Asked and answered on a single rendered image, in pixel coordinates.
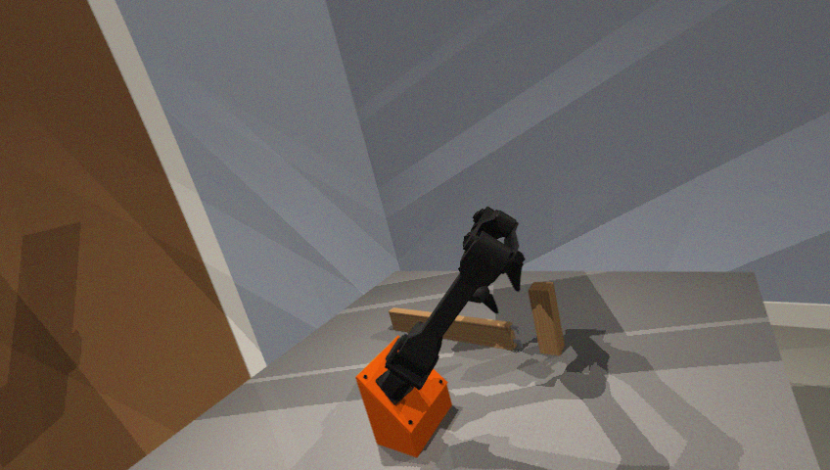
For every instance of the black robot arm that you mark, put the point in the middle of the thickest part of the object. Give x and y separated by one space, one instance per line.
482 262

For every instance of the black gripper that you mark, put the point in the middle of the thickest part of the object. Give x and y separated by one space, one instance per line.
482 294

